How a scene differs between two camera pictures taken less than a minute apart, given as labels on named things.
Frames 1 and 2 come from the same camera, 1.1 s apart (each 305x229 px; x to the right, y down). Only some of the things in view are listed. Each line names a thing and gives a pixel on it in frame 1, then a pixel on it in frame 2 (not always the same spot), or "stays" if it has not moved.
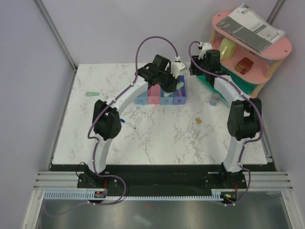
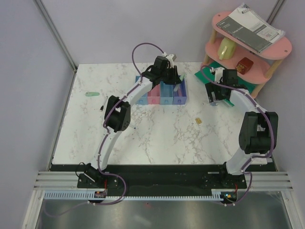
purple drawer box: (179, 95) stays
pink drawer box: (154, 95) stays
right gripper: (191, 69) -> (210, 88)
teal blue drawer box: (166, 100) stays
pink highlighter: (179, 92) stays
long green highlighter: (178, 86) -> (177, 85)
